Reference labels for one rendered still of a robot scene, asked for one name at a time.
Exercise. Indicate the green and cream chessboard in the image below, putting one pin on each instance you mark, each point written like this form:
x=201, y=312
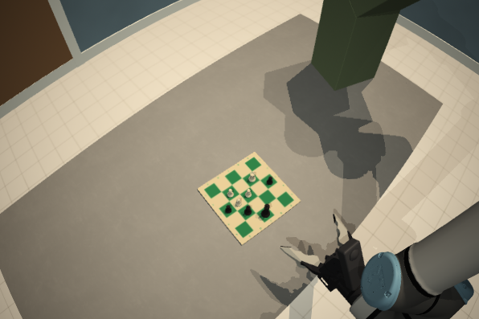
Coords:
x=278, y=196

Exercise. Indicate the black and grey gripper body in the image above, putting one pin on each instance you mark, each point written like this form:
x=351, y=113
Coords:
x=336, y=279

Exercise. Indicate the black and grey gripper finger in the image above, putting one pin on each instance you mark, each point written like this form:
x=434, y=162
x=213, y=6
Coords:
x=303, y=261
x=343, y=233

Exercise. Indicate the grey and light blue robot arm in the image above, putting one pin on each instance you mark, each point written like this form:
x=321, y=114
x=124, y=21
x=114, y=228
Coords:
x=405, y=282

